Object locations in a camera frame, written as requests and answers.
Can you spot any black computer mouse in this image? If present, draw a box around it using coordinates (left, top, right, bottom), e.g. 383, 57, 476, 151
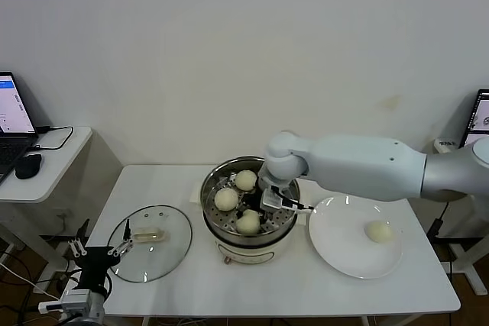
14, 153, 43, 180

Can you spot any black laptop with blue banner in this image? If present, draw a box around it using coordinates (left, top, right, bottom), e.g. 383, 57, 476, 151
0, 71, 39, 186

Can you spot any white round plate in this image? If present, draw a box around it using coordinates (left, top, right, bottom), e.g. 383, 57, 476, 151
308, 195, 404, 280

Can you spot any black laptop charger cable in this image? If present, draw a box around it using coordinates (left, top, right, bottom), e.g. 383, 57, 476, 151
29, 125, 75, 152

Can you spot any stainless steel steamer tray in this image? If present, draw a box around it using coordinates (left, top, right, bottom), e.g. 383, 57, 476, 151
200, 156, 301, 242

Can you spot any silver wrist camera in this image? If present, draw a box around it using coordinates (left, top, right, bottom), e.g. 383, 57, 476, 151
261, 187, 292, 214
37, 289, 96, 314

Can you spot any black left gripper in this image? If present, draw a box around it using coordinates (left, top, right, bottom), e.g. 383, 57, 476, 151
67, 218, 134, 292

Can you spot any glass lid with cream handle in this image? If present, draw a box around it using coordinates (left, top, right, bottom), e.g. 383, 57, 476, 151
106, 205, 193, 284

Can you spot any white side table with mouse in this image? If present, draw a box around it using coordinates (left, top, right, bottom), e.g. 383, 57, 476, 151
0, 126, 124, 273

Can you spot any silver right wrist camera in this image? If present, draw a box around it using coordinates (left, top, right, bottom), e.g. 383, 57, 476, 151
261, 187, 292, 214

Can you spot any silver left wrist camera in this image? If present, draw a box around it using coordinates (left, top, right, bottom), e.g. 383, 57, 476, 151
37, 289, 96, 314

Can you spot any white steamed baozi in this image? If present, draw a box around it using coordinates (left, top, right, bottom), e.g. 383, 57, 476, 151
234, 169, 258, 192
235, 209, 263, 236
365, 220, 393, 244
214, 187, 240, 212

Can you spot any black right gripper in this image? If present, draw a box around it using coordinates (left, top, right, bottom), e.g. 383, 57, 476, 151
231, 188, 277, 232

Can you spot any white side table with label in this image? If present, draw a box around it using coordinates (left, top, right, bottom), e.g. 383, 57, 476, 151
433, 137, 489, 297

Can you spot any grey laptop showing pictures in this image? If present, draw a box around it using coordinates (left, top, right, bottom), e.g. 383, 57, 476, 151
461, 88, 489, 148

